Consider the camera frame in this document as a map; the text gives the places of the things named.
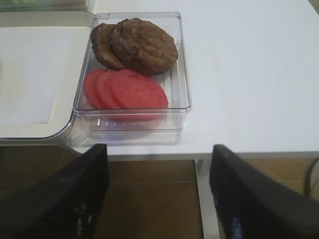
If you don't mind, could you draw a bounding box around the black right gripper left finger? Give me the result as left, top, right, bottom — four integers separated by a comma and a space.
0, 144, 109, 239

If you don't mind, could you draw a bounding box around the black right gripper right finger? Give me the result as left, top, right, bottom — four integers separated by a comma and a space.
209, 144, 319, 239

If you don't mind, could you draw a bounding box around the clear lettuce and cheese container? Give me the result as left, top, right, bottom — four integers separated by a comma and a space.
0, 0, 95, 12

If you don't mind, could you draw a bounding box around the white table leg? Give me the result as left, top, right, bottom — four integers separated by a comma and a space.
195, 160, 220, 239

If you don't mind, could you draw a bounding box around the middle red tomato slice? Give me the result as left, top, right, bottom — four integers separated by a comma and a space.
94, 71, 120, 110

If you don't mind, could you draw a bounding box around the red tomato slice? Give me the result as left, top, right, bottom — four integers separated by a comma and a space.
94, 71, 120, 110
111, 70, 168, 110
83, 70, 104, 109

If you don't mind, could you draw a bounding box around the front red tomato slice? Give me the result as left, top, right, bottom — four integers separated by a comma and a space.
111, 70, 168, 110

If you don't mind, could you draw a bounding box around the rear red tomato slice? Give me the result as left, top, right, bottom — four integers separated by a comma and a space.
83, 70, 104, 109

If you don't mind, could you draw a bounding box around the clear patty and tomato container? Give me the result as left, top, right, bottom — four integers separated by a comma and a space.
68, 12, 191, 147

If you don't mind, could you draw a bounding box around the white serving tray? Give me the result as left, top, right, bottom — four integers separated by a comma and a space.
0, 11, 95, 145

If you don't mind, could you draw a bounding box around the rear brown meat patty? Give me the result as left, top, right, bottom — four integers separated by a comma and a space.
90, 23, 126, 70

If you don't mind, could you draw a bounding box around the brown meat patty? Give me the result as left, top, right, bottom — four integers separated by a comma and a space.
109, 17, 178, 76
90, 23, 126, 70

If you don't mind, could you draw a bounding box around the front brown meat patty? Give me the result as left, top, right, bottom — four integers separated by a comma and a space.
109, 17, 178, 76

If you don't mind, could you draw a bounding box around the black floor cable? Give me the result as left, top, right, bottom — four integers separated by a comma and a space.
305, 158, 319, 199

